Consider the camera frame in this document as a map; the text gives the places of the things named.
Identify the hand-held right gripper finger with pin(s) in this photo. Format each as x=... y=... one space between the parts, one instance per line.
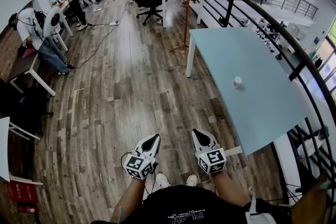
x=195 y=144
x=212 y=143

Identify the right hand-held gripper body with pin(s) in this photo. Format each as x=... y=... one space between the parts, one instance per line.
x=212 y=161

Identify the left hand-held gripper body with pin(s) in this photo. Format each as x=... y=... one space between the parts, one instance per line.
x=140 y=165

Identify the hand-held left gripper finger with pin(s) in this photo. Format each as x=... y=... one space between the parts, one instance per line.
x=157 y=148
x=140 y=145

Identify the small white bottle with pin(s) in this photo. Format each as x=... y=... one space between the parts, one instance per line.
x=237 y=82

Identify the person's right forearm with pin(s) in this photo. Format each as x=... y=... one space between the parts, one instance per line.
x=231 y=189

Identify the person's left forearm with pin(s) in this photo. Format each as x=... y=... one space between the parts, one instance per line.
x=128 y=199

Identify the red box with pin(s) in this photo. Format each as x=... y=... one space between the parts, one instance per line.
x=22 y=191

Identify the white table leg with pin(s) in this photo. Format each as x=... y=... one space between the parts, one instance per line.
x=233 y=151
x=190 y=57

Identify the person's left white shoe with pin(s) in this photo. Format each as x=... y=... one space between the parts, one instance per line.
x=162 y=180

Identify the person's white shoe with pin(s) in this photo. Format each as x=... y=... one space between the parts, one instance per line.
x=192 y=180
x=162 y=180

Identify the person's right white shoe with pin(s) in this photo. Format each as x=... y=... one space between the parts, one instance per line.
x=192 y=180

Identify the person's black shirt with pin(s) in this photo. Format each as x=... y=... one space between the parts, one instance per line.
x=189 y=204

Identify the black curved metal railing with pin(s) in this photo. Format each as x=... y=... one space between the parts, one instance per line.
x=296 y=70

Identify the small teal object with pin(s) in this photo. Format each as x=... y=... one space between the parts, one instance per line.
x=326 y=185

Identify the white power strip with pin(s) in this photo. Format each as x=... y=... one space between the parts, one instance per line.
x=98 y=9
x=114 y=23

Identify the cluster of black white equipment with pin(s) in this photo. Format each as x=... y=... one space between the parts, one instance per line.
x=267 y=31

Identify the brown table with white legs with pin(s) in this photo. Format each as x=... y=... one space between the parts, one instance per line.
x=19 y=66

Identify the white round-back chair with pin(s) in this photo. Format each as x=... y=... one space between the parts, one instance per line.
x=48 y=27

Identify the blue wall sign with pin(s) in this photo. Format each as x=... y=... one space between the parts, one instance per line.
x=316 y=41

